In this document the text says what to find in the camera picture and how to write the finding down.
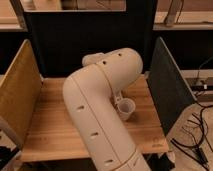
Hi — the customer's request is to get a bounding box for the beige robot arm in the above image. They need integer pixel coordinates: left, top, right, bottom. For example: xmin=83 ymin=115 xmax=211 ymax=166
xmin=63 ymin=48 xmax=151 ymax=171

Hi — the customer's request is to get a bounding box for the clear plastic cup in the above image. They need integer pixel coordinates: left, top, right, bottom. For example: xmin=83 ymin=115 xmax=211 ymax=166
xmin=117 ymin=98 xmax=136 ymax=121

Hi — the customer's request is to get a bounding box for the dark right side panel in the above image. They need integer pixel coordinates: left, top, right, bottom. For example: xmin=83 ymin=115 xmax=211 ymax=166
xmin=147 ymin=37 xmax=198 ymax=139

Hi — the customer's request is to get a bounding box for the black back panel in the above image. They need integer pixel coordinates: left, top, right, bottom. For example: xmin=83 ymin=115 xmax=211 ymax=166
xmin=24 ymin=0 xmax=158 ymax=77

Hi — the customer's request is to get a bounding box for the wooden left side panel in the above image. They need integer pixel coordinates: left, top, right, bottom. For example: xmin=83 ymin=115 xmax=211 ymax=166
xmin=0 ymin=39 xmax=42 ymax=149

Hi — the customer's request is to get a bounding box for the black power strip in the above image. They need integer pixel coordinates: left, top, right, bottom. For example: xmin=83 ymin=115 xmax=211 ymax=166
xmin=187 ymin=77 xmax=213 ymax=91

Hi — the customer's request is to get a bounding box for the black floor cable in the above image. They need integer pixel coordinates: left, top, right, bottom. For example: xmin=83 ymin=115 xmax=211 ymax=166
xmin=170 ymin=55 xmax=213 ymax=164

